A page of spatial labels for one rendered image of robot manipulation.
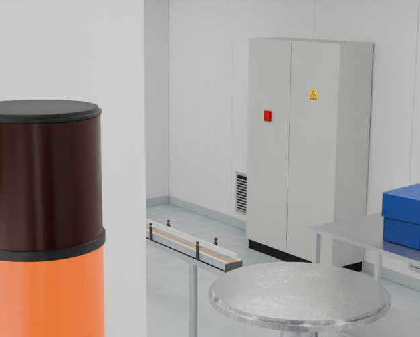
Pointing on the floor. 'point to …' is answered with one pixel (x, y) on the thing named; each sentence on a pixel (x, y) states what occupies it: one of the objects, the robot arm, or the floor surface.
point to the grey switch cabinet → (307, 145)
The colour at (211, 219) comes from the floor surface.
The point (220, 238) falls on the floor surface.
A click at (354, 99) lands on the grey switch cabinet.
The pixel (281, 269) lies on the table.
